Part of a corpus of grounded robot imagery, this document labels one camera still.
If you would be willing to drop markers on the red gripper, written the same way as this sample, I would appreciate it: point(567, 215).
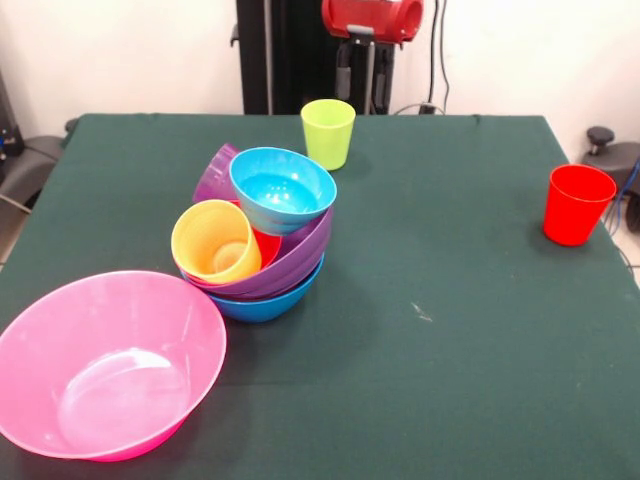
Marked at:
point(370, 17)

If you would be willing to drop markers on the small light blue bowl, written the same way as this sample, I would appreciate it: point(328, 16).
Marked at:
point(280, 190)

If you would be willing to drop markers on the purple cup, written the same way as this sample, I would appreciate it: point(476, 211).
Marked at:
point(215, 175)

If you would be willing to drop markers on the large purple bowl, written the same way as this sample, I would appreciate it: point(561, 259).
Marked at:
point(300, 260)

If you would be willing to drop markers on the small crimson bowl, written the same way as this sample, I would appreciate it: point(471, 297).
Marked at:
point(267, 250)

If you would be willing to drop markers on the yellow cup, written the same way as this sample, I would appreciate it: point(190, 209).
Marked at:
point(210, 240)

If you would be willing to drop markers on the large blue bowl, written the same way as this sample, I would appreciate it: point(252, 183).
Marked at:
point(270, 305)

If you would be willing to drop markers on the large pink bowl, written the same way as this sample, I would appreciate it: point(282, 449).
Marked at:
point(110, 370)

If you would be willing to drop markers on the black power plug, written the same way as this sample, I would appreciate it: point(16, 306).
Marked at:
point(426, 108)

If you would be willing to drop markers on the green cup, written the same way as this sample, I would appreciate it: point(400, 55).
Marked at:
point(327, 145)

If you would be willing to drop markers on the black knob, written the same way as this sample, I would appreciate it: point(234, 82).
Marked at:
point(600, 135)

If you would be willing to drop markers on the red cup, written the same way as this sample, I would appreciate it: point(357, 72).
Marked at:
point(575, 215)

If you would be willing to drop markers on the dark green table cloth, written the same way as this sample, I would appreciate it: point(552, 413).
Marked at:
point(400, 375)

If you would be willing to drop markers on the black equipment box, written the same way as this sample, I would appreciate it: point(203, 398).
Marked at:
point(7, 130)

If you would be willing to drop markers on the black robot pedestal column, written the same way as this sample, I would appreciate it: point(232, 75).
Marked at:
point(300, 60)

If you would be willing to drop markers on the black pedestal leg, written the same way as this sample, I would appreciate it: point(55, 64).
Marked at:
point(625, 155)
point(30, 160)

